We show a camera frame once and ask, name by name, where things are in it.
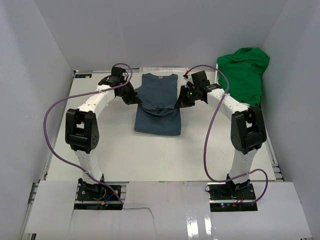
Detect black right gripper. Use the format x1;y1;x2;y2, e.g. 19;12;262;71
175;85;200;109

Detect blue t shirt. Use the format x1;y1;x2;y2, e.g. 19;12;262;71
134;73;182;136

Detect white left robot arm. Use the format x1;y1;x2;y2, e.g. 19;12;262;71
65;63;142;200

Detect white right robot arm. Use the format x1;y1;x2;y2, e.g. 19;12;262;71
174;70;267;200

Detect papers behind table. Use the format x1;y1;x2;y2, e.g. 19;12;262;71
139;67;188;73

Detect white plastic basket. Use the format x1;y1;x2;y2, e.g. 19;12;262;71
214;63;219;84

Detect black label sticker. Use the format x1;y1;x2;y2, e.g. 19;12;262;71
74;74;92;79

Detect green t shirt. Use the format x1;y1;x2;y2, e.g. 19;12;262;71
216;47;270;107

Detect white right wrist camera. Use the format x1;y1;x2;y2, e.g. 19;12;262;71
183;74;193;82

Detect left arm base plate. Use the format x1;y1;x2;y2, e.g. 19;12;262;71
74;184;123;211

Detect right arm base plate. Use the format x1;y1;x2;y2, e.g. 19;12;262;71
205;183;258;213

